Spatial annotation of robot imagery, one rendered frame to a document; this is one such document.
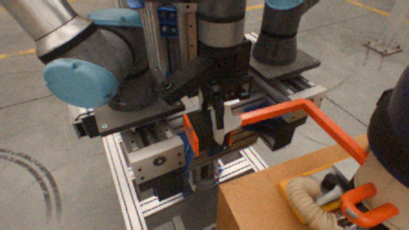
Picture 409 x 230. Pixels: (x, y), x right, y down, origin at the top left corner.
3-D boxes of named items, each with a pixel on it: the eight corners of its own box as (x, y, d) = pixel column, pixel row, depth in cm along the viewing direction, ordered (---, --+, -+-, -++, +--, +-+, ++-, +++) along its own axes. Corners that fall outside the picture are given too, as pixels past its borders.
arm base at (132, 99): (100, 87, 73) (90, 57, 66) (151, 74, 78) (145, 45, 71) (111, 119, 63) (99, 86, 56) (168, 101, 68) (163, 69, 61)
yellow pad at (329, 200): (302, 225, 52) (309, 214, 49) (276, 186, 59) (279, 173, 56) (417, 175, 61) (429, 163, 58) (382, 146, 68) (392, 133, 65)
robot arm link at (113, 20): (155, 53, 68) (147, 1, 59) (139, 81, 58) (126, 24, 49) (112, 50, 69) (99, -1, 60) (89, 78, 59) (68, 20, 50)
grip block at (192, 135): (195, 156, 52) (194, 141, 49) (183, 129, 58) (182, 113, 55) (232, 145, 55) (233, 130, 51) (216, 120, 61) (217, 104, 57)
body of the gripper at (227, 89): (250, 102, 49) (258, 44, 41) (209, 112, 46) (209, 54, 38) (233, 81, 54) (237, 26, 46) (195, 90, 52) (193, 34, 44)
